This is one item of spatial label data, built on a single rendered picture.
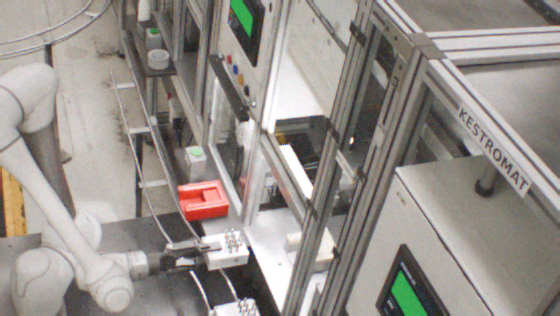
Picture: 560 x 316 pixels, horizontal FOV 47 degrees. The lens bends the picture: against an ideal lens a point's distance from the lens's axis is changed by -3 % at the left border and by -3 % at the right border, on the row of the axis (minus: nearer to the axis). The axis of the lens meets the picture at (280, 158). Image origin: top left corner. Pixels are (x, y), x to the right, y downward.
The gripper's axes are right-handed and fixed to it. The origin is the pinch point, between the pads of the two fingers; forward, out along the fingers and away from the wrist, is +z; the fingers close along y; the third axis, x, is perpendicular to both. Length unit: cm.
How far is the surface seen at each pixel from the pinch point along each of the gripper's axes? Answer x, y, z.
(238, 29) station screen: 39, 55, 16
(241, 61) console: 39, 43, 18
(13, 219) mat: 124, -101, -65
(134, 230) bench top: 45, -35, -15
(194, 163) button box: 43.0, -2.3, 6.5
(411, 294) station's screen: -67, 61, 16
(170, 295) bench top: 12.0, -35.4, -9.2
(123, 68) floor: 253, -104, 16
